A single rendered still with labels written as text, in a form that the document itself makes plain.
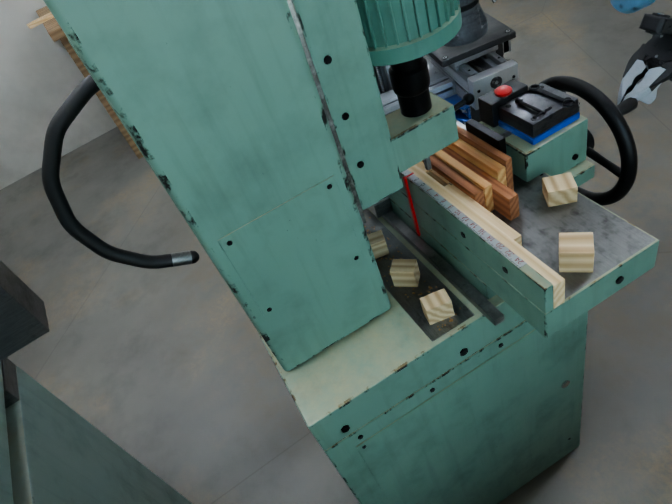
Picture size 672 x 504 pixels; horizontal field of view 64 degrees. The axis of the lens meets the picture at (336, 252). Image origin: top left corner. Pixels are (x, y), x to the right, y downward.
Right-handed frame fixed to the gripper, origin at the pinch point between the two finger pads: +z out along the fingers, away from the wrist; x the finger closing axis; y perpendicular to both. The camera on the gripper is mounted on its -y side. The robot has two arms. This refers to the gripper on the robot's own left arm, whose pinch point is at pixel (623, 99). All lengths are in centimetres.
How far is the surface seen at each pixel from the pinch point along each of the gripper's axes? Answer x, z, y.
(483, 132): 0.9, 21.8, -24.3
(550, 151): -5.7, 17.5, -15.2
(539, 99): 0.4, 11.6, -18.8
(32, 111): 323, 158, -22
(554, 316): -29, 38, -22
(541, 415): -19, 61, 30
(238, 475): 31, 143, 20
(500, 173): -6.2, 25.7, -22.6
